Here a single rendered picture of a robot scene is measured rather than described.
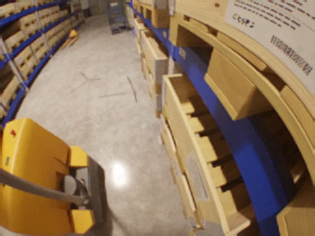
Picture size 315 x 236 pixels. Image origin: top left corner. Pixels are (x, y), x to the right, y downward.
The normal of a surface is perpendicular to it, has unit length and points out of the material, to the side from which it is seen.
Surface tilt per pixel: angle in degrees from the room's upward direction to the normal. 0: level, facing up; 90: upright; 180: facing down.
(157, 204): 0
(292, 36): 90
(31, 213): 74
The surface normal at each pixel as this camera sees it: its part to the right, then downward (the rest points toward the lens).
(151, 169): 0.01, -0.60
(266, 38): -0.97, 0.19
